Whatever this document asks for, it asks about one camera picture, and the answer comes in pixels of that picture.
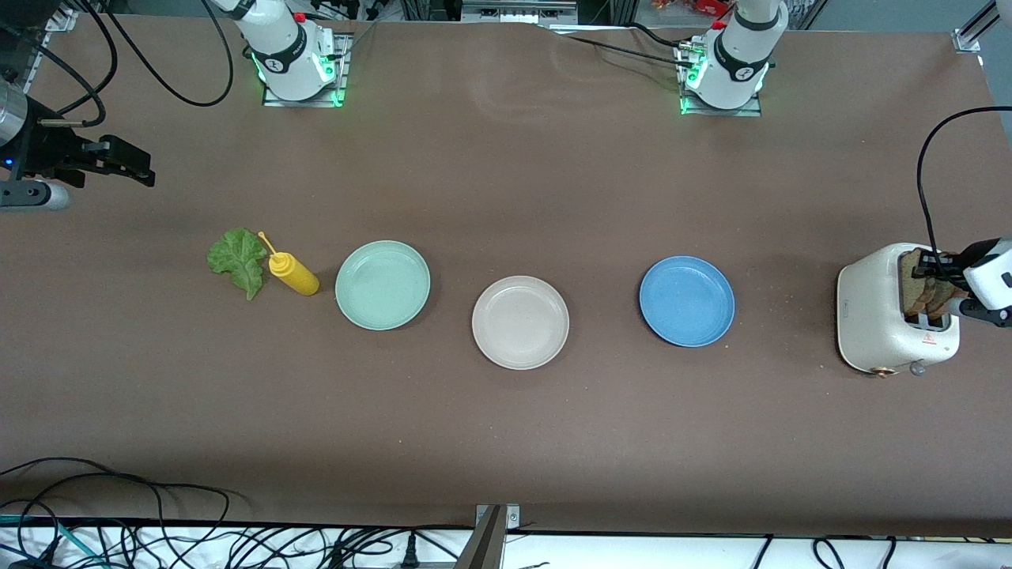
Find silver equipment box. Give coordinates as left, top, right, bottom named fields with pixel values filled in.
left=461, top=0, right=578, bottom=23

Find white two-slot toaster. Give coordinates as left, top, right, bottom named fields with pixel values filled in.
left=836, top=242, right=962, bottom=379

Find aluminium frame rail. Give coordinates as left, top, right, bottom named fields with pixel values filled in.
left=17, top=8, right=77, bottom=92
left=953, top=0, right=1012, bottom=55

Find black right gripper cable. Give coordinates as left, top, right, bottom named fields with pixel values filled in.
left=0, top=0, right=119, bottom=130

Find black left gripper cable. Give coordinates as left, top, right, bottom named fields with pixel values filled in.
left=917, top=105, right=1012, bottom=273

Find beige round plate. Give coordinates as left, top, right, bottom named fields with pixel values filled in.
left=471, top=275, right=571, bottom=371

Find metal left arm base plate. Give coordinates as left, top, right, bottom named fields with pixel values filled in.
left=676, top=40, right=764, bottom=118

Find green lettuce leaf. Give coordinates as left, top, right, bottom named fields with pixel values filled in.
left=207, top=228, right=270, bottom=301

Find aluminium profile post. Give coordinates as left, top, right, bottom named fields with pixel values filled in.
left=455, top=503, right=523, bottom=569

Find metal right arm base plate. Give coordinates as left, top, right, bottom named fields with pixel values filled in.
left=261, top=32, right=350, bottom=108

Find teal cable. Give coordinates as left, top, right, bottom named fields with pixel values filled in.
left=0, top=514, right=108, bottom=568

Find mint green round plate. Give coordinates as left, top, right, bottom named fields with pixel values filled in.
left=334, top=239, right=432, bottom=331

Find red objects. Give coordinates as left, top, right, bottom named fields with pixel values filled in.
left=652, top=0, right=732, bottom=17

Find tangled black cable bundle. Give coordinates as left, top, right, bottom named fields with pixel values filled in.
left=119, top=522, right=475, bottom=569

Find long black looped cable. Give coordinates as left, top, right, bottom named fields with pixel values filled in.
left=0, top=457, right=238, bottom=569

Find brown bread slice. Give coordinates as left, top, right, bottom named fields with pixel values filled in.
left=937, top=277, right=972, bottom=321
left=901, top=247, right=950, bottom=318

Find blue round plate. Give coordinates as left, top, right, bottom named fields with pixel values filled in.
left=639, top=255, right=736, bottom=349

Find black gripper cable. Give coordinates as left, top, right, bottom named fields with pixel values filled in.
left=0, top=0, right=119, bottom=130
left=917, top=105, right=1012, bottom=273

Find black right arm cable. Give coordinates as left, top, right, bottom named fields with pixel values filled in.
left=95, top=0, right=236, bottom=108

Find yellow squeeze mustard bottle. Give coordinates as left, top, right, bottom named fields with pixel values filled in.
left=257, top=231, right=321, bottom=297

